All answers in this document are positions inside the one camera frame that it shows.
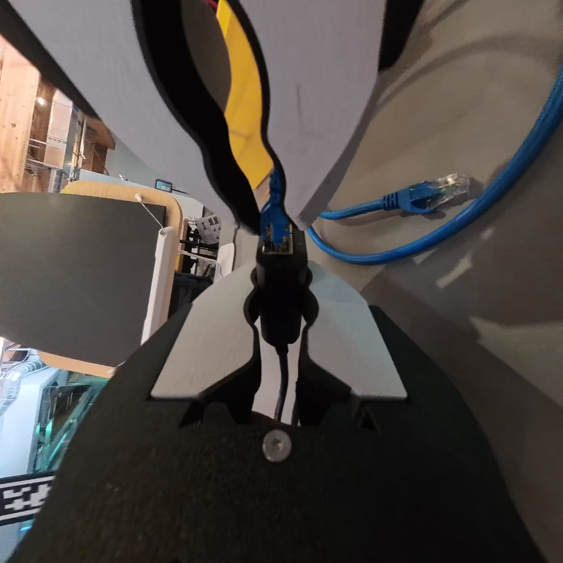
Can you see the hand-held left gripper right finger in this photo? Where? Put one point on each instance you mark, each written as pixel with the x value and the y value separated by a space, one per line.
pixel 356 352

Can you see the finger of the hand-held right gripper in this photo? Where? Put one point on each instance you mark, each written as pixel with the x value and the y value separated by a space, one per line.
pixel 321 88
pixel 97 79

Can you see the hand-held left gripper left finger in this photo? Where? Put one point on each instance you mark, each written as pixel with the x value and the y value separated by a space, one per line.
pixel 207 352

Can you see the yellow plastic bin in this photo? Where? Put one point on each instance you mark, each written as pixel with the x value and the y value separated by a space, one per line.
pixel 242 106

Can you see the black ethernet port adapter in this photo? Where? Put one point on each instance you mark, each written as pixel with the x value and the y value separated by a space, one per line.
pixel 281 290

